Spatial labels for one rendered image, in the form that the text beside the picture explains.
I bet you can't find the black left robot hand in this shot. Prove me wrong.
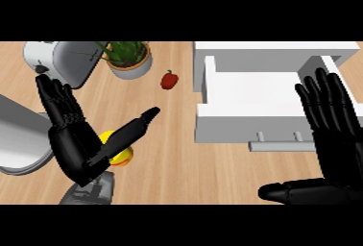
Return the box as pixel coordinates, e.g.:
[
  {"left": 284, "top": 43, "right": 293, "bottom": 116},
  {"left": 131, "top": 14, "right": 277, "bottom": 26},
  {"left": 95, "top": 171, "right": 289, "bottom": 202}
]
[{"left": 33, "top": 73, "right": 162, "bottom": 188}]

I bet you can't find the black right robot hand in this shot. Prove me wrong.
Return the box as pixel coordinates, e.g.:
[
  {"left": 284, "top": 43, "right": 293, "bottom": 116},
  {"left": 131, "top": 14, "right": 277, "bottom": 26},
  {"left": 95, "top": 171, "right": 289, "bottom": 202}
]
[{"left": 256, "top": 67, "right": 363, "bottom": 206}]

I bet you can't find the white open drawer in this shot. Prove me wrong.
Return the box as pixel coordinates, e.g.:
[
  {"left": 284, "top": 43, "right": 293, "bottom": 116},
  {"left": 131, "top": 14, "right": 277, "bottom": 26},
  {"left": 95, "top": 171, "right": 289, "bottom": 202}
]
[{"left": 194, "top": 55, "right": 363, "bottom": 153}]

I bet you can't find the grey rounded appliance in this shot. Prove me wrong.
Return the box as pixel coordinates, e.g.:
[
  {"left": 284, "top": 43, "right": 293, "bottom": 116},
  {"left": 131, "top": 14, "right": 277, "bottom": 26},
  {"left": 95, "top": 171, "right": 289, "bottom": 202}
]
[{"left": 0, "top": 93, "right": 55, "bottom": 177}]

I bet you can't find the white toaster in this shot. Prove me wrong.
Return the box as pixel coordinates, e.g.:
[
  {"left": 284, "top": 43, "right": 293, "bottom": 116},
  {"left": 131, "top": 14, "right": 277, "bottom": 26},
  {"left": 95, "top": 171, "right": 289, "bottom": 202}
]
[{"left": 22, "top": 41, "right": 107, "bottom": 90}]

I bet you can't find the red bell pepper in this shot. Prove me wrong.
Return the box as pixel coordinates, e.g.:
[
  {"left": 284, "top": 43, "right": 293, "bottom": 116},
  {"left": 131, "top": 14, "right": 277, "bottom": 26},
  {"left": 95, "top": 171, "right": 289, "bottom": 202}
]
[{"left": 159, "top": 69, "right": 179, "bottom": 91}]

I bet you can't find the potted green plant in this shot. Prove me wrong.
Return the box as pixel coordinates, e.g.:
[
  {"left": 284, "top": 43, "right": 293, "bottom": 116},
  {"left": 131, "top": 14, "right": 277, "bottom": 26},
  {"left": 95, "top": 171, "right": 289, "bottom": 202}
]
[{"left": 75, "top": 41, "right": 154, "bottom": 81}]

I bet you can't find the white cabinet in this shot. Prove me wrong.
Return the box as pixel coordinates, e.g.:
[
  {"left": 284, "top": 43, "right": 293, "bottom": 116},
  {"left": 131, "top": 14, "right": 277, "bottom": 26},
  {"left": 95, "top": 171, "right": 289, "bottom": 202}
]
[{"left": 191, "top": 41, "right": 361, "bottom": 93}]

